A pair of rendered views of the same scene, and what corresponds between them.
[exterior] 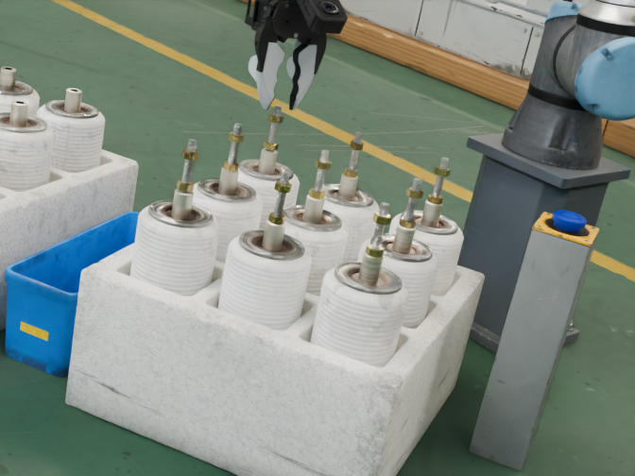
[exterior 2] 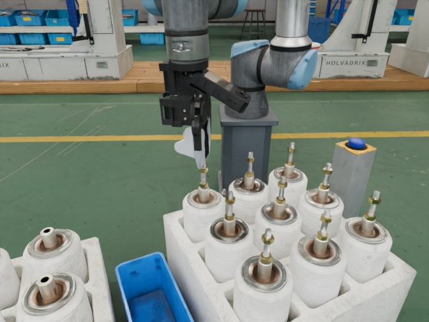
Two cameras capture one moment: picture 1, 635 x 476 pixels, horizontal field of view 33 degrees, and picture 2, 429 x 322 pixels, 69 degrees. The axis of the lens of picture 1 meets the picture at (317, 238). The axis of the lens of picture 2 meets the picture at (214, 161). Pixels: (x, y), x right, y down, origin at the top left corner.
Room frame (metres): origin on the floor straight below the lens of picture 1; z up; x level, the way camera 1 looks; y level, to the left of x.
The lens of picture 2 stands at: (0.95, 0.47, 0.65)
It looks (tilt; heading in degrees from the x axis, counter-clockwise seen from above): 28 degrees down; 315
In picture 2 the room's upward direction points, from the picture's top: straight up
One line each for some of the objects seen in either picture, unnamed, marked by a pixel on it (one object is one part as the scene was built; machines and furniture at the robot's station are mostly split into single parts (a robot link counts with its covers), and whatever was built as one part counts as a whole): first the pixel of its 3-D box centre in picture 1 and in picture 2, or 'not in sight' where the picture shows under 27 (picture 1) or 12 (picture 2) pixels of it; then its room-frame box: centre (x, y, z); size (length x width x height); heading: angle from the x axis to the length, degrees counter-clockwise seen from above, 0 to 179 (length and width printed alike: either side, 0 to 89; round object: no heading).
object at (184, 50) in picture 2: not in sight; (187, 48); (1.39, 0.10, 0.57); 0.08 x 0.08 x 0.05
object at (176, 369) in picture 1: (287, 334); (272, 269); (1.23, 0.01, 0.09); 0.39 x 0.39 x 0.18; 72
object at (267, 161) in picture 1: (267, 161); (203, 193); (1.37, 0.09, 0.26); 0.02 x 0.02 x 0.03
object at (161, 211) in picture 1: (180, 214); (263, 273); (1.15, 0.16, 0.25); 0.08 x 0.08 x 0.01
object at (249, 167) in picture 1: (266, 171); (203, 198); (1.37, 0.09, 0.25); 0.08 x 0.08 x 0.01
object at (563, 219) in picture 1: (568, 223); (356, 144); (1.21, -0.29, 0.32); 0.04 x 0.04 x 0.02
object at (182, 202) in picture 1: (182, 204); (264, 267); (1.15, 0.16, 0.26); 0.02 x 0.02 x 0.03
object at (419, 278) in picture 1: (385, 315); (315, 230); (1.19, -0.10, 0.16); 0.10 x 0.10 x 0.18
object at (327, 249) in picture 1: (298, 285); (274, 246); (1.23, 0.01, 0.16); 0.10 x 0.10 x 0.18
